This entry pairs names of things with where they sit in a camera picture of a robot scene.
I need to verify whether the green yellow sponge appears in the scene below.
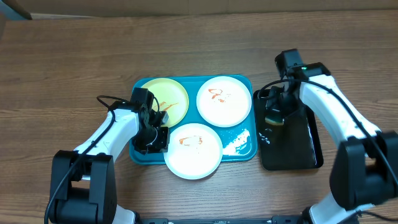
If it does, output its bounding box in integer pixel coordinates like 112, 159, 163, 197
264, 114, 284, 126

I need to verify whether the white plate front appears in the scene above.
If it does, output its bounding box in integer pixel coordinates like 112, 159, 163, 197
164, 123, 223, 180

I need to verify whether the white plate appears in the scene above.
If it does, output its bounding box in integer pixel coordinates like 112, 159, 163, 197
197, 76, 252, 128
164, 123, 223, 180

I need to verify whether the yellow plate with sauce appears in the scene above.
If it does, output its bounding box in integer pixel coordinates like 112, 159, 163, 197
142, 78, 189, 128

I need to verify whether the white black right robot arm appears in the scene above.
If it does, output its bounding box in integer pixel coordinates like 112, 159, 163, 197
256, 62, 397, 223

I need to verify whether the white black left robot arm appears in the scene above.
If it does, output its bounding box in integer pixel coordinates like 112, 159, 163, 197
44, 100, 170, 223

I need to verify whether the black water tray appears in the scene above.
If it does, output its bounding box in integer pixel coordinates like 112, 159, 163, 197
252, 89, 323, 170

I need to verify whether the teal plastic tray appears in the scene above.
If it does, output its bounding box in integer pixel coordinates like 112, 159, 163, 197
129, 75, 258, 165

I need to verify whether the white plate top right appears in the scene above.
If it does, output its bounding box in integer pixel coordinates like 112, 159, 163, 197
197, 76, 252, 128

